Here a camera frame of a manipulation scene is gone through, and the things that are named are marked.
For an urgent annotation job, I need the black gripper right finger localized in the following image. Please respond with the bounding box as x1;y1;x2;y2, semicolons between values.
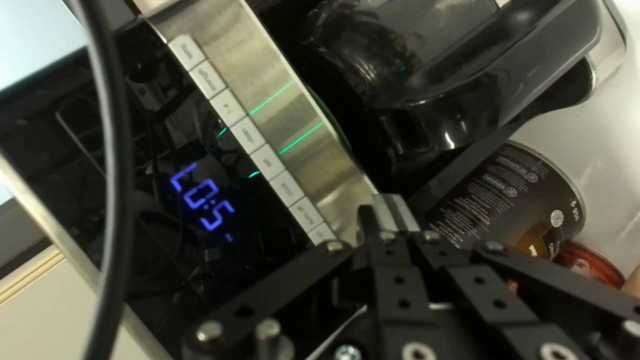
374;194;640;360

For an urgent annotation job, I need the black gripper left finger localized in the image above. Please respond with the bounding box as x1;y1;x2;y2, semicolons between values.
181;204;437;360

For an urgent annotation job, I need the dark labelled coffee can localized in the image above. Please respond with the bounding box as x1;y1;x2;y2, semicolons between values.
423;138;625;289

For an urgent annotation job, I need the black steel coffee maker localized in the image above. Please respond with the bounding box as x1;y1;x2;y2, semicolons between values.
0;0;629;360

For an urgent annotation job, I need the black cable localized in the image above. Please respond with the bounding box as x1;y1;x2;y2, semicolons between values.
65;0;138;360

